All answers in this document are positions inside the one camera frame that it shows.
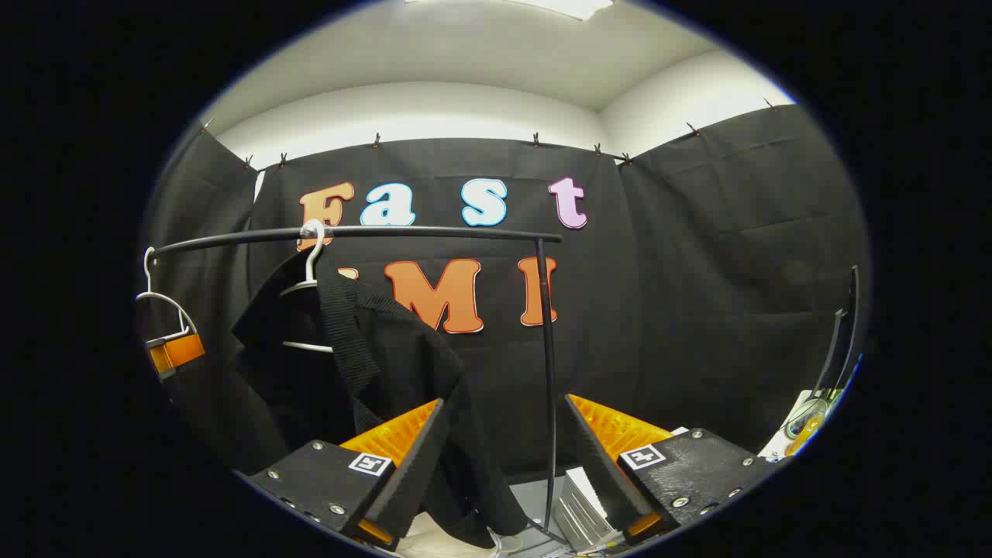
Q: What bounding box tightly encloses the white hanger under garment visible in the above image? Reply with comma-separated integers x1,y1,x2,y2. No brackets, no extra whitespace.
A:
279,219,336,354

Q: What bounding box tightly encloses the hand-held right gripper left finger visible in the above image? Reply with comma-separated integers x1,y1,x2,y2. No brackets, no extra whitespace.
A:
246,398,446,553

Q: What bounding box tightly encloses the ribbed metal case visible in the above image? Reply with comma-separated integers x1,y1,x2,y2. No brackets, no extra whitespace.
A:
552,465,621,553

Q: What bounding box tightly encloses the black knit garment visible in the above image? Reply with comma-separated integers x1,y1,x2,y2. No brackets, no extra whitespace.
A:
231,248,532,549

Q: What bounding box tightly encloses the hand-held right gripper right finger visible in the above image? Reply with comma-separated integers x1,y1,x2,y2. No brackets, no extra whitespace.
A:
564,393,784,543

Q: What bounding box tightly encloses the black backdrop cloth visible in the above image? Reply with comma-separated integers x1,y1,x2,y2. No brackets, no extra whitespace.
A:
139,105,869,485

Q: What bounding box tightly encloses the white empty hanger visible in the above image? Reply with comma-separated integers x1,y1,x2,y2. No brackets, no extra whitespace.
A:
136,246,198,342

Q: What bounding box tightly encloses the black metal clothes rack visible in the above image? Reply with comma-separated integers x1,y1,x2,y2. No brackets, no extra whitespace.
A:
147,225,567,543

